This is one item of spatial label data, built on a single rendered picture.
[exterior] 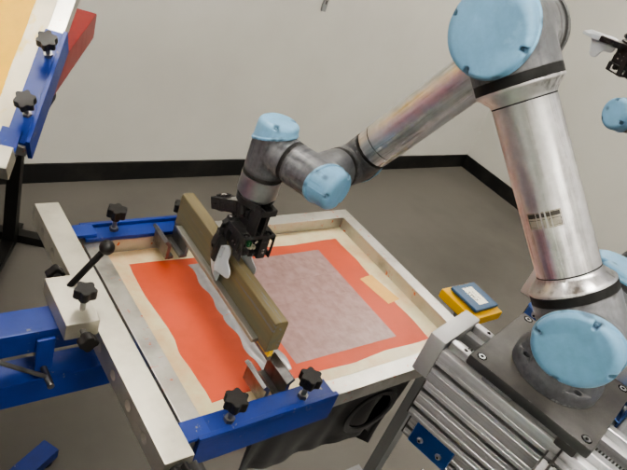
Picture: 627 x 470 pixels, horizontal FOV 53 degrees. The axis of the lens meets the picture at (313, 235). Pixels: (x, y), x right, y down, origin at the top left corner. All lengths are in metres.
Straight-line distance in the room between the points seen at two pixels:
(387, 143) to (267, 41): 2.57
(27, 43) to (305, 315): 0.89
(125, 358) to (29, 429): 1.24
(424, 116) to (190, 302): 0.66
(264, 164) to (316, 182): 0.11
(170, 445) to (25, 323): 0.33
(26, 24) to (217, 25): 1.86
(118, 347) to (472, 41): 0.75
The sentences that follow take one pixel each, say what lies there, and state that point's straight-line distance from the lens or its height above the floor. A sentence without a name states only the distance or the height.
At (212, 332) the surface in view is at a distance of 1.34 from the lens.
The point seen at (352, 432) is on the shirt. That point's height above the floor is 0.69.
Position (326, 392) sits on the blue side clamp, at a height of 1.00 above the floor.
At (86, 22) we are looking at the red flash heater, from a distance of 2.35.
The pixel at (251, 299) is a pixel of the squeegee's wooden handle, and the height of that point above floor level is 1.12.
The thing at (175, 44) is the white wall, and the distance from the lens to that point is 3.36.
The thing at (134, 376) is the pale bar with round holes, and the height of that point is 1.04.
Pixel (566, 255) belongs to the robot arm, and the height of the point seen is 1.52.
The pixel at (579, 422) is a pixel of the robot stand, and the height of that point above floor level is 1.26.
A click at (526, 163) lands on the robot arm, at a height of 1.60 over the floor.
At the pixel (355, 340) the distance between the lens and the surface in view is 1.46.
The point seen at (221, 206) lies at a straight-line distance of 1.23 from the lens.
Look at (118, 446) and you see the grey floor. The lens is 2.32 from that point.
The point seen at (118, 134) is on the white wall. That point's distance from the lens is 3.48.
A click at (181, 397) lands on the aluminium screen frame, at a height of 0.99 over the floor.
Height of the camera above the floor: 1.86
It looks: 31 degrees down
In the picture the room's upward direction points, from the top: 21 degrees clockwise
